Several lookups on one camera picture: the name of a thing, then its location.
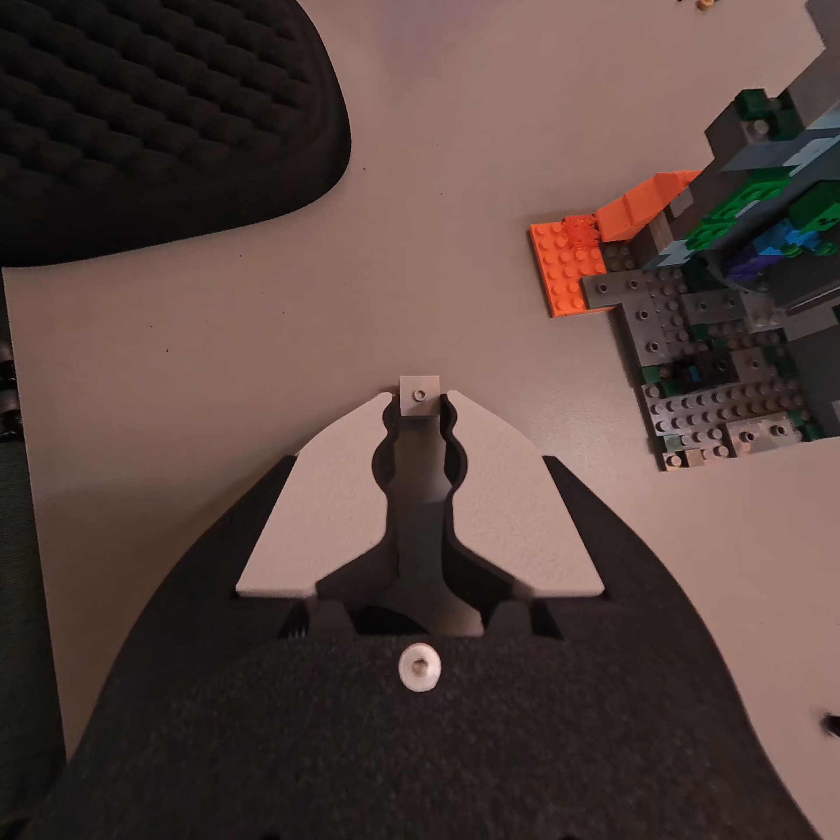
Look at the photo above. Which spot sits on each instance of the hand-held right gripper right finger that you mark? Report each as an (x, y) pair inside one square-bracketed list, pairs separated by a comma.
[(525, 525)]

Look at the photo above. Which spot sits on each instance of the small dark round toy piece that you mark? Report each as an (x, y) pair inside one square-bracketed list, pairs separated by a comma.
[(832, 725)]

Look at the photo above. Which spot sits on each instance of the toy brick building model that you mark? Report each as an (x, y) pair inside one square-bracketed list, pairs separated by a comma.
[(689, 328)]

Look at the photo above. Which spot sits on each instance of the pale square toy tile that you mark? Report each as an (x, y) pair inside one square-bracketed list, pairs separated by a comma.
[(420, 396)]

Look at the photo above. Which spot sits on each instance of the black quilted wrist pad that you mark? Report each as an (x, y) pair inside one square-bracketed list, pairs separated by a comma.
[(164, 131)]

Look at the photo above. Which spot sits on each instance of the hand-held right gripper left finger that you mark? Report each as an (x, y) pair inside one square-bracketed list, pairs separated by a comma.
[(315, 525)]

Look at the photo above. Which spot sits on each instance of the green toy zombie figure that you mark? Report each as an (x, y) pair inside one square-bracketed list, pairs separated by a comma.
[(787, 239)]

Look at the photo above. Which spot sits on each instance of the grey desk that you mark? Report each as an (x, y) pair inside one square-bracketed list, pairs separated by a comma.
[(262, 361)]

